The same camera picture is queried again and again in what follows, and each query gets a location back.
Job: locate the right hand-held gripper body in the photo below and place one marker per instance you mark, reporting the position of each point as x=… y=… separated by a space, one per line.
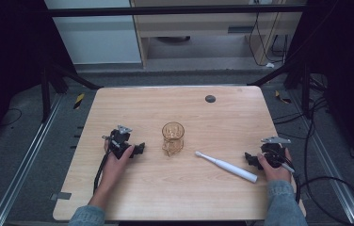
x=274 y=150

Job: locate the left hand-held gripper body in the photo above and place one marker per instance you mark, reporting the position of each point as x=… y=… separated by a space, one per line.
x=120 y=140

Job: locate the white electric toothbrush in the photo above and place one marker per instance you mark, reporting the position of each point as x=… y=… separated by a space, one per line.
x=228 y=167

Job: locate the clear glass cup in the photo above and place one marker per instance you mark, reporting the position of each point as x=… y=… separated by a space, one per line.
x=173 y=138

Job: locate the person's right hand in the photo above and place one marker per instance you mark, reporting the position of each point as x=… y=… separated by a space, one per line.
x=275 y=171

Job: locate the person's left hand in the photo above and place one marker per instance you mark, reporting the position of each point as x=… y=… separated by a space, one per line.
x=115 y=164

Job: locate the yellow black striped tape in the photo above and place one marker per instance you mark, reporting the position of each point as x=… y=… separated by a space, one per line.
x=282 y=98
x=78 y=101

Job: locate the wooden desk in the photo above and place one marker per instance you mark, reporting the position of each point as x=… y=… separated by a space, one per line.
x=178 y=194

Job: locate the grey table grommet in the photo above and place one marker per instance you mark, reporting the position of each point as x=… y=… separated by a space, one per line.
x=210 y=99

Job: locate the black metal stand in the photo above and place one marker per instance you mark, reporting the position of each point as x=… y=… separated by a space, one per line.
x=52 y=84
x=297 y=78

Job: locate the grey tape patch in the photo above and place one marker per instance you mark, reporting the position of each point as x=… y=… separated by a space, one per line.
x=61 y=196

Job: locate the white cabinet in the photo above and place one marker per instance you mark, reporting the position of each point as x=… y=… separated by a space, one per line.
x=96 y=37

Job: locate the black metal crossbar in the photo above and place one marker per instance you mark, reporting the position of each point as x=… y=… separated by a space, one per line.
x=172 y=10

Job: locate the aluminium floor rail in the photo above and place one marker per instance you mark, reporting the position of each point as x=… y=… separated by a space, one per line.
x=24 y=163
x=329 y=157

